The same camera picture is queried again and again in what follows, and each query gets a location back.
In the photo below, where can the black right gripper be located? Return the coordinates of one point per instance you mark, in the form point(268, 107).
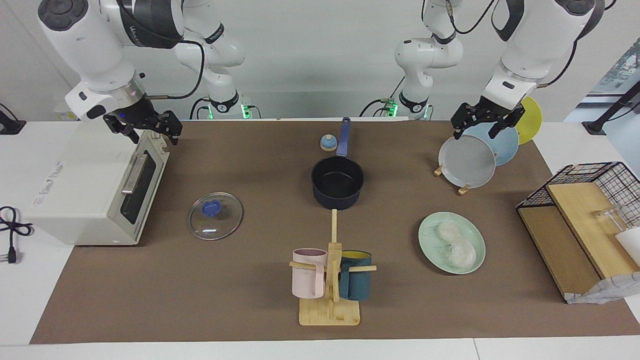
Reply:
point(142, 116)

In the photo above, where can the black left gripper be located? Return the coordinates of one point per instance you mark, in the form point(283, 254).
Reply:
point(482, 112)

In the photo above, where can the glass lid with blue knob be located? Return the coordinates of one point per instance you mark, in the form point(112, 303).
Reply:
point(220, 225)

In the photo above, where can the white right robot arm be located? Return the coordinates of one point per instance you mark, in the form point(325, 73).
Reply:
point(80, 40)

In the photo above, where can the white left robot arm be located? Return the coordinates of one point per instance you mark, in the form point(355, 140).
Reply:
point(540, 35)

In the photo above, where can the light blue plate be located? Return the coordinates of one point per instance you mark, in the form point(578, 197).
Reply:
point(505, 145)

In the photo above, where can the grey plate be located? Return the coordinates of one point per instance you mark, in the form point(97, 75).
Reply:
point(467, 162)

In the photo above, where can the yellow plate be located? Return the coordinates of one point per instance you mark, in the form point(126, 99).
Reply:
point(531, 122)

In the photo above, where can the wooden plate rack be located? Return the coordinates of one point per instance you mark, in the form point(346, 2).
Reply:
point(464, 190)

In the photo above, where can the mint green plate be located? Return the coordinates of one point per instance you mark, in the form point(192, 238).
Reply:
point(430, 240)

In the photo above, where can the white toaster oven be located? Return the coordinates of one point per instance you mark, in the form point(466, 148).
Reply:
point(80, 190)

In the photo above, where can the white box behind oven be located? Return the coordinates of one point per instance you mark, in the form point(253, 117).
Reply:
point(62, 114)

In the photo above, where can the black angled stand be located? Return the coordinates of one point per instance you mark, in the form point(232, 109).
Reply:
point(612, 107)

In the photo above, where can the brown wooden shelf board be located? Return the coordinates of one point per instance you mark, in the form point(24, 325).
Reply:
point(555, 250)

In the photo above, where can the dark blue saucepan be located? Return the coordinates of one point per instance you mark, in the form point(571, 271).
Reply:
point(337, 185)

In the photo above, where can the clear glass cup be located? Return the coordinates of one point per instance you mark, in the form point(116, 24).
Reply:
point(607, 220)

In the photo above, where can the brown table mat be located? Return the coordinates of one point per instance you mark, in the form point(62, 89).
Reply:
point(225, 290)

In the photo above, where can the white cup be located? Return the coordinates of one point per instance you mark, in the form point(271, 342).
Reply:
point(631, 245)

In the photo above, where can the dark teal mug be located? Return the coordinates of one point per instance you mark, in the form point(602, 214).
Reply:
point(356, 285)

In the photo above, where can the grey patterned cloth bag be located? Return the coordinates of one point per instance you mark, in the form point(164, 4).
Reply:
point(607, 290)

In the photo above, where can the pink mug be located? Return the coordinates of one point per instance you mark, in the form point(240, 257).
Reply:
point(307, 280)

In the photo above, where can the wooden mug tree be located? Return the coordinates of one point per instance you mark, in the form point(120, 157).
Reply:
point(330, 312)

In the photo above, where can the black clamp mount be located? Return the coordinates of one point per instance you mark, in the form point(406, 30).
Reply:
point(10, 126)

